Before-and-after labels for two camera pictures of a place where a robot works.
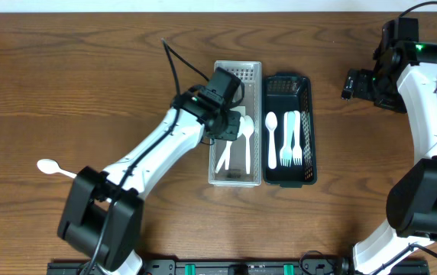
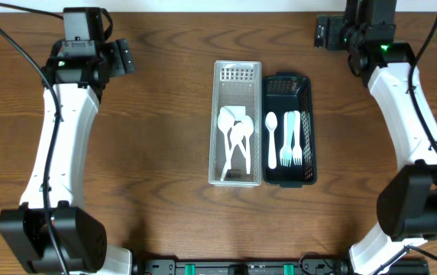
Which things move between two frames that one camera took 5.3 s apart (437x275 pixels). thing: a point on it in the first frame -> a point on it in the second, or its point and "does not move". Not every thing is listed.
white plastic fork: (284, 156) does not move
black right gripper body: (377, 88) -> (341, 35)
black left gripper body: (227, 124) -> (116, 62)
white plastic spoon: (271, 121) does not move
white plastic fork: (296, 153) does not move
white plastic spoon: (248, 129) does not move
